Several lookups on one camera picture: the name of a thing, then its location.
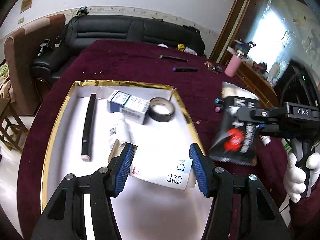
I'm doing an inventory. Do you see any dark red tablecloth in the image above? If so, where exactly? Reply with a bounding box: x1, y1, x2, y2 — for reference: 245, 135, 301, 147
16, 39, 320, 240

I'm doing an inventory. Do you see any wooden stool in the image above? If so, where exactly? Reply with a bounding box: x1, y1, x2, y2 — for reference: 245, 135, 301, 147
1, 99, 29, 153

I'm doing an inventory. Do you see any black snack packet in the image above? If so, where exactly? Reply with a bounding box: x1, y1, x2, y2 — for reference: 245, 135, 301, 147
209, 82, 259, 166

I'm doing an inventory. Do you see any green capped black marker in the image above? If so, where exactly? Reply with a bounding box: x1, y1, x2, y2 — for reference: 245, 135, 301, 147
159, 55, 188, 62

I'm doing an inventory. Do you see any brown armchair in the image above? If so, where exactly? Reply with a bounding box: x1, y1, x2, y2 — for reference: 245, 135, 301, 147
4, 14, 66, 115

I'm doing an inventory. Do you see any black leather sofa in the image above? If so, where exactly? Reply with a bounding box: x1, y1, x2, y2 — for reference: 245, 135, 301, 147
30, 15, 205, 84

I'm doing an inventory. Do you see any right white gloved hand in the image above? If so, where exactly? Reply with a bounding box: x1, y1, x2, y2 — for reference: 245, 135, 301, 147
283, 151, 320, 203

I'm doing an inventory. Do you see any white tube in box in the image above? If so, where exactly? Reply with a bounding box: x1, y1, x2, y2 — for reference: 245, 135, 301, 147
108, 112, 131, 149

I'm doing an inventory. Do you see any blue white medicine box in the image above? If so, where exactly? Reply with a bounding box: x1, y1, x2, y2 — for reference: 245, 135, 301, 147
107, 89, 150, 125

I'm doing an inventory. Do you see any black tape roll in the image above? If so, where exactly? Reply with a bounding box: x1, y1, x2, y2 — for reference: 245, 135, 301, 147
148, 98, 175, 122

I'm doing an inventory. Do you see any wooden cabinet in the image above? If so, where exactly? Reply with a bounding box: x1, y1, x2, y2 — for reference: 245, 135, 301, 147
220, 49, 281, 110

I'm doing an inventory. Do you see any purple capped black marker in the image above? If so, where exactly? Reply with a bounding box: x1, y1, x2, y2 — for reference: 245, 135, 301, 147
172, 67, 198, 73

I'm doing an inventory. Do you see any pink water bottle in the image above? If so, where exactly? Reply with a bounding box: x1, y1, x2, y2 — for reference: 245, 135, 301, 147
225, 50, 244, 77

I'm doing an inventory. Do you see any key bunch black case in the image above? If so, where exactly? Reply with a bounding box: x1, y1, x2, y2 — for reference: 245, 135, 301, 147
204, 61, 223, 74

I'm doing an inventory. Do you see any white staples box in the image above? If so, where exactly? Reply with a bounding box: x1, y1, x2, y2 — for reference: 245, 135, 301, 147
107, 139, 196, 191

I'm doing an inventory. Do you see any long black pen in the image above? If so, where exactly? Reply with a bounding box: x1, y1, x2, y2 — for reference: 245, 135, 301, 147
81, 94, 97, 161

